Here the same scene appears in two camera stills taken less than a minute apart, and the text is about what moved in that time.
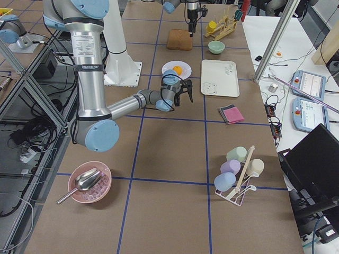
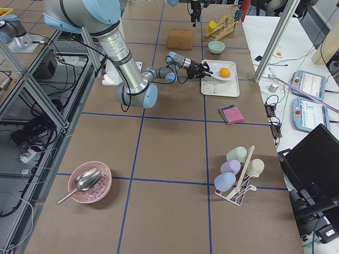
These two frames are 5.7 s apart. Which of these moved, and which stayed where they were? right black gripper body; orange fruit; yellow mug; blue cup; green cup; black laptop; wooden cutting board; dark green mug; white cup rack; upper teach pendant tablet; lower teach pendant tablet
Moved: orange fruit; right black gripper body
Stayed: yellow mug; wooden cutting board; lower teach pendant tablet; black laptop; green cup; upper teach pendant tablet; blue cup; white cup rack; dark green mug
